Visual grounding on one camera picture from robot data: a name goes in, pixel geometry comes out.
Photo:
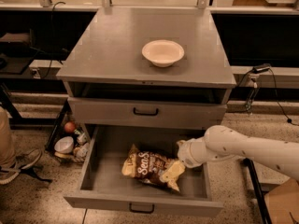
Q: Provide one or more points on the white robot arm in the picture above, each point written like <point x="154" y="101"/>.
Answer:
<point x="220" y="141"/>

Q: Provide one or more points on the cardboard box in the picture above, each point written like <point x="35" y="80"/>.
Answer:
<point x="283" y="203"/>

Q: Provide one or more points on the black upper drawer handle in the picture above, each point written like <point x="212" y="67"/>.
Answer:
<point x="152" y="113"/>

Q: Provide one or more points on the grey drawer cabinet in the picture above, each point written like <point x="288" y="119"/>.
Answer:
<point x="107" y="62"/>

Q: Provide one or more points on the white crumpled item in basket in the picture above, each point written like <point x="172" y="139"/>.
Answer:
<point x="80" y="152"/>

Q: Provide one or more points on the white bowl in basket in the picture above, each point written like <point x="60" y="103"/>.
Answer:
<point x="64" y="145"/>

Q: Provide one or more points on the person's sneaker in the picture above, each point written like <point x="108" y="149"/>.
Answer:
<point x="23" y="165"/>

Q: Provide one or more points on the brown chip bag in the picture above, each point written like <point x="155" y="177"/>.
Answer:
<point x="152" y="168"/>

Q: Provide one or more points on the black bottom drawer handle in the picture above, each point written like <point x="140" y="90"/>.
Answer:
<point x="141" y="208"/>

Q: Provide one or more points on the red apple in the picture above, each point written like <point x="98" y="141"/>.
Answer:
<point x="69" y="127"/>

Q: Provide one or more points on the closed grey upper drawer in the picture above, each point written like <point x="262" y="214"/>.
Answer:
<point x="171" y="115"/>

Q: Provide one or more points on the small can in basket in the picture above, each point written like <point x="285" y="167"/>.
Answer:
<point x="82" y="139"/>

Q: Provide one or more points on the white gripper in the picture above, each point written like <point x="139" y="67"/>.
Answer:
<point x="186" y="153"/>

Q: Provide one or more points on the black drawer handle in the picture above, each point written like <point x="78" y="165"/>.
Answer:
<point x="141" y="208"/>
<point x="152" y="113"/>

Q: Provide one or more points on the person's beige trouser leg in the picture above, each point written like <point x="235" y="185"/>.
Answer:
<point x="7" y="149"/>

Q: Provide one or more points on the black power adapter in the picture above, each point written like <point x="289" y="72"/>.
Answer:
<point x="261" y="68"/>

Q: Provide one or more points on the black metal bar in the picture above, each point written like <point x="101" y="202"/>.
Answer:
<point x="258" y="191"/>

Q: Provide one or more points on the open grey bottom drawer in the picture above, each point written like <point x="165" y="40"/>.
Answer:
<point x="103" y="186"/>

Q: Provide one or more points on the white bowl on counter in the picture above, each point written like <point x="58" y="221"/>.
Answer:
<point x="163" y="53"/>

